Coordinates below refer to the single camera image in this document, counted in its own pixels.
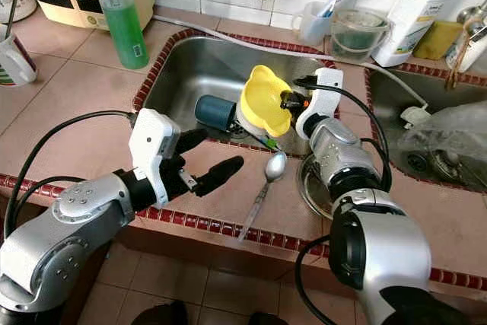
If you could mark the green dish soap bottle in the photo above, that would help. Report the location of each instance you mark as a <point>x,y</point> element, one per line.
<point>125,28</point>

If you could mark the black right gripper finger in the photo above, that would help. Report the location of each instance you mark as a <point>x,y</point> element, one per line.
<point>283,100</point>
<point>306,81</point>

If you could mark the chrome sink faucet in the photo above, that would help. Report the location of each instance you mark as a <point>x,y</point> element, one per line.
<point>470,17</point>

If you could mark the yellow plastic cup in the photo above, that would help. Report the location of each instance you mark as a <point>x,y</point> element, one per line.
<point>266,100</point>

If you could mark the white bottle yellow cap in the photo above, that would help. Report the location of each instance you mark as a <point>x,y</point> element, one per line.
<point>415,13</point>

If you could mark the white printed mug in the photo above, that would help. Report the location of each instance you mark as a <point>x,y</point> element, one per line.
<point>19,66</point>

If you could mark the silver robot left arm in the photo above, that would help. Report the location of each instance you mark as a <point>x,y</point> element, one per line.
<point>61,241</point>

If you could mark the steel sink basin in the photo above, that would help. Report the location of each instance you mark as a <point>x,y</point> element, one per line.
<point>380,97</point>
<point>190,74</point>

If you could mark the clear plastic measuring cup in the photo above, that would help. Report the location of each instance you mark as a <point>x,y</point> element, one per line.
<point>359,39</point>

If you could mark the clear plastic bag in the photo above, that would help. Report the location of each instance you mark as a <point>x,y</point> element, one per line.
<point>449,138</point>

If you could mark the steel bowl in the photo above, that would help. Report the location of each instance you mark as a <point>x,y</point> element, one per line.
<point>312,188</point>

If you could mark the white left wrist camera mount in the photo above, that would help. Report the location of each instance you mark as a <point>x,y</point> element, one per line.
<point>152,142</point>

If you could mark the white toothbrush cup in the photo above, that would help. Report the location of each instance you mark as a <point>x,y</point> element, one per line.
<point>312,27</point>

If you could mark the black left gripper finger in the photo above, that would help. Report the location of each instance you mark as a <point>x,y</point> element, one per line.
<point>219,175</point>
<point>192,141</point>

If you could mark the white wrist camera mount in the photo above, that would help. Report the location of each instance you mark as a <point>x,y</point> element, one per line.
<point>329,97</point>
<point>152,142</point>

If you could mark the thin metal stirring spoon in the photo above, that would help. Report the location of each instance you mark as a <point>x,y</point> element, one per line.
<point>15,1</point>

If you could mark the mustard yellow sponge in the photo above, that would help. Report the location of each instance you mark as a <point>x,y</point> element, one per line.
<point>440,39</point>

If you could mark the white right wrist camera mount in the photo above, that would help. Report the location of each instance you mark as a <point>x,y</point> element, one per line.
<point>329,97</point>

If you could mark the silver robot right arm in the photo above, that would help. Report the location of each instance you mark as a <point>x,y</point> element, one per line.
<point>388,249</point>

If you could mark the teal mug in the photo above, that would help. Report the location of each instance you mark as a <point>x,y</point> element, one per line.
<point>213,112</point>

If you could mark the thin green tipped stick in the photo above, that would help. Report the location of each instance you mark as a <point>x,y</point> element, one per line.
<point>270,144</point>

